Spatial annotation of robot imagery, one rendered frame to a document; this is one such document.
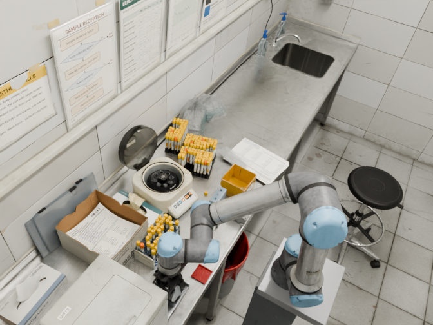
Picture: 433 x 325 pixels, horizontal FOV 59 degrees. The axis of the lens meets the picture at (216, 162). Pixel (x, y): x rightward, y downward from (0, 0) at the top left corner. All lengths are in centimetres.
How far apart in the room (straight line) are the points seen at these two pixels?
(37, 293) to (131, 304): 47
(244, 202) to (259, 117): 126
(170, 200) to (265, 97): 115
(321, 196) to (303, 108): 154
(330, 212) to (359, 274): 191
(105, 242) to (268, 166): 94
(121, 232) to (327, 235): 93
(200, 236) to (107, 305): 35
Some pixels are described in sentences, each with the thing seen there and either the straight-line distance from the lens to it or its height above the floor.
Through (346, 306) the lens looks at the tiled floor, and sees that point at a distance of 281.
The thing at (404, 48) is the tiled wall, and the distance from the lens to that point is 355.
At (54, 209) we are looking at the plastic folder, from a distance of 170.
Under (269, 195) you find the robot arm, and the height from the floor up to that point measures 145.
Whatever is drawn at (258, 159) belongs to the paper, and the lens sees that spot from 213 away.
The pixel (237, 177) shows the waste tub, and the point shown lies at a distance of 200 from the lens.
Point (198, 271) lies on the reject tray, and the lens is 168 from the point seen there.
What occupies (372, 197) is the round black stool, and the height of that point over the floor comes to 65.
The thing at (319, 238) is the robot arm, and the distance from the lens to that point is 111.
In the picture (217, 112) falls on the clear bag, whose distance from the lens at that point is 233.
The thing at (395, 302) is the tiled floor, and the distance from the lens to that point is 298.
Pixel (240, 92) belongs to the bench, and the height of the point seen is 88.
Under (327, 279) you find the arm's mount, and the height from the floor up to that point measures 92.
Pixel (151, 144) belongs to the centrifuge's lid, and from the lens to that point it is 194.
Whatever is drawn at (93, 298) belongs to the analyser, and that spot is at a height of 117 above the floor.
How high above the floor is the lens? 235
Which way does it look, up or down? 45 degrees down
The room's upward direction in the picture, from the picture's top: 8 degrees clockwise
